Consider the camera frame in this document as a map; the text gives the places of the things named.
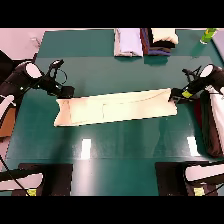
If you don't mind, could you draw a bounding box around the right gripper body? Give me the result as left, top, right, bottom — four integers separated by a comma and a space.
168, 87, 185, 104

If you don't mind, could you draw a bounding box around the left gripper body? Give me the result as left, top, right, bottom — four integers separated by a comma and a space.
59, 85, 76, 99

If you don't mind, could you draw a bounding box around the cream shirt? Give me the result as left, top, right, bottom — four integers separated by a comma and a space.
53, 87, 179, 128

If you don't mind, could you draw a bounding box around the red garment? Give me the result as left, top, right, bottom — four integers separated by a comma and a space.
193, 98, 205, 130

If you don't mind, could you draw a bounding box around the blue violet garment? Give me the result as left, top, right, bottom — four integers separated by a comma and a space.
146, 47, 173, 57

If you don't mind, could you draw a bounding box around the dark brown garment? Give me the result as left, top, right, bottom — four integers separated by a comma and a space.
198, 91, 224, 159

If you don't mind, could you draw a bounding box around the black garment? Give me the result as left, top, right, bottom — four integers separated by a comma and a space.
151, 39, 177, 51

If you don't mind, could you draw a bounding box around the cream white garment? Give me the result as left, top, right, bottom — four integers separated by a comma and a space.
150, 28, 180, 45

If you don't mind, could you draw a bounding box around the maroon garment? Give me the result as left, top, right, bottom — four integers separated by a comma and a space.
139, 28, 152, 56

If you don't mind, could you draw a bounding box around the green bottle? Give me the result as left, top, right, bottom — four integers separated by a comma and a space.
199, 28, 219, 45

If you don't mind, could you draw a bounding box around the lavender garment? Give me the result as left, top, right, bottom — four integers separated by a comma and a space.
113, 28, 145, 58

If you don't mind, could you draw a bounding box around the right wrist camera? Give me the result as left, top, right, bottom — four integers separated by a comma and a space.
181, 66, 202, 84

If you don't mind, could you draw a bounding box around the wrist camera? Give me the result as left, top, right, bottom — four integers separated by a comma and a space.
181, 66, 202, 84
48, 59, 66, 80

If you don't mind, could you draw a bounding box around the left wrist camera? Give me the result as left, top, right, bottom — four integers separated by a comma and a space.
48, 59, 66, 80

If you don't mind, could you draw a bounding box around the black cable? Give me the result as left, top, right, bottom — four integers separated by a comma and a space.
0, 154, 31, 197

